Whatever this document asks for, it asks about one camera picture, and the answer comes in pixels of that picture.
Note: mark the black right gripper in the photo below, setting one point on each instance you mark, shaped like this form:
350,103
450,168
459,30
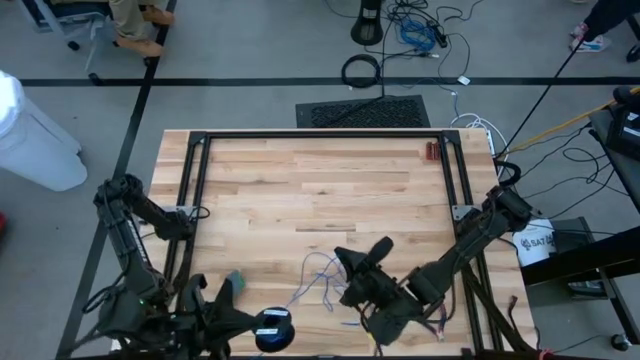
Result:
372,290

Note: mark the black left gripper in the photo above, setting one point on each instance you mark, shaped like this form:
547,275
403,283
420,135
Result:
195,330

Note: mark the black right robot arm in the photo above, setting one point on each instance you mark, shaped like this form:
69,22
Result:
465,245

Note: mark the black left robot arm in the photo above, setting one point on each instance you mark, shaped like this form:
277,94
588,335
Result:
125,240

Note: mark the small red block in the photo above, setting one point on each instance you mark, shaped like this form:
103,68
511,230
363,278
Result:
433,151

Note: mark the black perforated floor mat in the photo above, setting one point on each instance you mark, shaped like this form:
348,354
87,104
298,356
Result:
360,114

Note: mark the white power strip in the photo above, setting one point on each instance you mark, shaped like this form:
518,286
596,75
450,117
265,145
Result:
490,142

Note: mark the small white adapter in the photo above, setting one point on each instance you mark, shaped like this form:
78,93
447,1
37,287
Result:
463,80

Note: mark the black side table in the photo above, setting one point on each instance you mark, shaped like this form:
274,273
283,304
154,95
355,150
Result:
575,257

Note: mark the black cylindrical bin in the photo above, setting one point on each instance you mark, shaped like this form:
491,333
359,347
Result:
367,30

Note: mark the black power strip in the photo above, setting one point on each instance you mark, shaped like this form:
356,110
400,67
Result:
440,36

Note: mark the white trash bin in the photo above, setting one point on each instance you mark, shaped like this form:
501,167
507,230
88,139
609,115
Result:
35,145

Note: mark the black slanted pole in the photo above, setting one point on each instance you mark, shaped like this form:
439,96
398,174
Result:
555,78

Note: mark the grey side table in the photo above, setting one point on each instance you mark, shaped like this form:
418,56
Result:
620,180

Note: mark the black round foot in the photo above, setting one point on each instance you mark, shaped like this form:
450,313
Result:
621,342

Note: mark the black equipment case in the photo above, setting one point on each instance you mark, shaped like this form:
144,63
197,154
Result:
625,135

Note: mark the person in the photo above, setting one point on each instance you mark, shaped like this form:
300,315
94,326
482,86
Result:
607,15
127,20

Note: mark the white blue office chair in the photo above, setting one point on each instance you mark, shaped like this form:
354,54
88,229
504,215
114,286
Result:
75,9

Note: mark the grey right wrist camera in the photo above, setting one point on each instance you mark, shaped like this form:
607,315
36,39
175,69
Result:
392,322

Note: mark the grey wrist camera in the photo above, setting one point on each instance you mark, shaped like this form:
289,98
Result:
120,315
392,322

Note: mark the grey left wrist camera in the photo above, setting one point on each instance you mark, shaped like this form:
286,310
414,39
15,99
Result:
120,315

